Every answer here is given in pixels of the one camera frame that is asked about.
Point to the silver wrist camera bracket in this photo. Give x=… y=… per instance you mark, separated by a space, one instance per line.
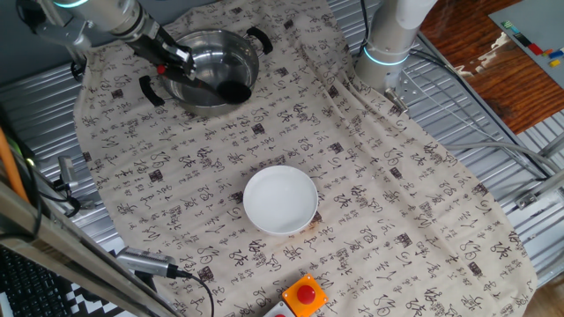
x=66 y=31

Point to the calligraphy print tablecloth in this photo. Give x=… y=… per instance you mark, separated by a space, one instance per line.
x=396 y=198

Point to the red block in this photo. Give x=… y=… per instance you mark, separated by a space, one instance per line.
x=536 y=49

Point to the grey box with mushroom button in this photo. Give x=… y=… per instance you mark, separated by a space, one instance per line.
x=278 y=311

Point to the black white checkerboard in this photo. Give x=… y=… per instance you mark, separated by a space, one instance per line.
x=94 y=304

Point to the blue block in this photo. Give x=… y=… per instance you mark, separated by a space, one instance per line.
x=556 y=54

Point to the grey depth camera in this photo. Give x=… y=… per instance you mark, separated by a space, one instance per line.
x=145 y=262

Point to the aluminium frame bar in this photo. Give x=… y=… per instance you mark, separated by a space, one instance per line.
x=66 y=246

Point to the yellow block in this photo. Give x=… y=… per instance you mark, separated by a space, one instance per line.
x=554 y=63

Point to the orange pole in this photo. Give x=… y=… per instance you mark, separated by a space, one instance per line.
x=11 y=167

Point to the grey board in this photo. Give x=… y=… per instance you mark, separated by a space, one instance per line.
x=537 y=22

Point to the white bowl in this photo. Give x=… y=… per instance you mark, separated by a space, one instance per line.
x=279 y=200

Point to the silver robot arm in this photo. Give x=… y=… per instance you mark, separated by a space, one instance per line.
x=396 y=35

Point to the black keyboard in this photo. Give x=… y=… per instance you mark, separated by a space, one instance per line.
x=31 y=286

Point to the thin metal rod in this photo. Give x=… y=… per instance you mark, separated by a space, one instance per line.
x=78 y=57

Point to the orange box with red button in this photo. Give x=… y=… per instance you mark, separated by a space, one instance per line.
x=305 y=295

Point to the metal corner bracket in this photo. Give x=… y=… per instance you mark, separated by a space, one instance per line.
x=529 y=198

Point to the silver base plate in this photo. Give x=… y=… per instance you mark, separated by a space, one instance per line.
x=403 y=90

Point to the wooden table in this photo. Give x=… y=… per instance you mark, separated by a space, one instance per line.
x=493 y=70

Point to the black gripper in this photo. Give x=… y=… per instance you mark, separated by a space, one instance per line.
x=152 y=44

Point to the small grey camera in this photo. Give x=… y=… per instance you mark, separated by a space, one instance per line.
x=67 y=171

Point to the black ladle with red trim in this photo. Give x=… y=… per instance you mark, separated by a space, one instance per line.
x=233 y=92

